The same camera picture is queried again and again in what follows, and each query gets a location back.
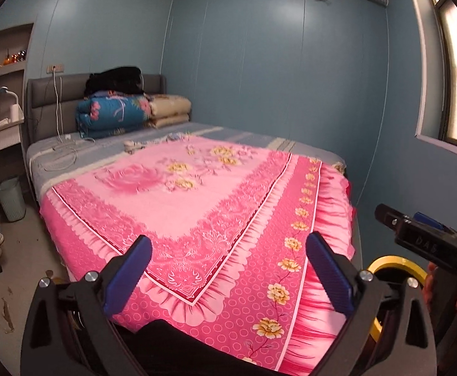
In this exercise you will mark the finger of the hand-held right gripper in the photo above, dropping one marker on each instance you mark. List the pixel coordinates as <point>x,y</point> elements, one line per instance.
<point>387,215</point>
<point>428,221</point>

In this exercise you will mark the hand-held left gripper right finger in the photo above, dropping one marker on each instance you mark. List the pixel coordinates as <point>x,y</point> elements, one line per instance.
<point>330,278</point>

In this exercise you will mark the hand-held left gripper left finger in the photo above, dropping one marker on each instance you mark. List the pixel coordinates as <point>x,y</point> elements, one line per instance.
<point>128,278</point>

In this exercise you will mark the yellow rimmed trash bin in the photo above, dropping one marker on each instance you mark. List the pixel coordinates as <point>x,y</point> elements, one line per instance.
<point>389,260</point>

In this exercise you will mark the person's right hand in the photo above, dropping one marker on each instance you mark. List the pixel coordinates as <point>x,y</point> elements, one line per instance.
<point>430,282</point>

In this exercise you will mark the pink floral blanket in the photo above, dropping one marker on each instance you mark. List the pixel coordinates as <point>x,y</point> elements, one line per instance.
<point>173,203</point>

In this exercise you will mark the small beige cloth bundle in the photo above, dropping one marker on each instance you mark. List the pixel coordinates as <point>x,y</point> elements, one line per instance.
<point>133,146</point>

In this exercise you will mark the light blue waste basket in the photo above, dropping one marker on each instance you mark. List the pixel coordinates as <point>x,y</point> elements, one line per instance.
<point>11,199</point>

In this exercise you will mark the folded blue floral quilt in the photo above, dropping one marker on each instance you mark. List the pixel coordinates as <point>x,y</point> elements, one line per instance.
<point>107,115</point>

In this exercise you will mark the bed with grey striped sheet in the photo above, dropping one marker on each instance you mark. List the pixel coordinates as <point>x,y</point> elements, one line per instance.
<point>220,133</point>

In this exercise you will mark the folded beige quilt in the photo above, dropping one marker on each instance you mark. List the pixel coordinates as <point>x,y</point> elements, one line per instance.
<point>169,109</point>

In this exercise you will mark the white desk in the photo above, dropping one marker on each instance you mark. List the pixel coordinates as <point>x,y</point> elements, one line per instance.
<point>1,137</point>

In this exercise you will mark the grey upholstered headboard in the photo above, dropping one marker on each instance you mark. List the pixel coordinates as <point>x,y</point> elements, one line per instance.
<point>48,98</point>

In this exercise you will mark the black clothing pile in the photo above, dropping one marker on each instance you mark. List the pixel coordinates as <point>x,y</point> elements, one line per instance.
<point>115,80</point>

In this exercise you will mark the white paper roll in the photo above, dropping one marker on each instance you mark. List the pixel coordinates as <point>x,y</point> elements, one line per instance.
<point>14,112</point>

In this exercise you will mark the white desk lamp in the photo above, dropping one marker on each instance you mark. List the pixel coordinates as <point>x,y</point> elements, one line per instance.
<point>5,91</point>

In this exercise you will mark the white wall socket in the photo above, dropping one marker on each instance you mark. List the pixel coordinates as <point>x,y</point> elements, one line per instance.
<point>55,69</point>

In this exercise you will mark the white wall shelf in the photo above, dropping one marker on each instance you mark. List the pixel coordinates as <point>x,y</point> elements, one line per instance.
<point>1,72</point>

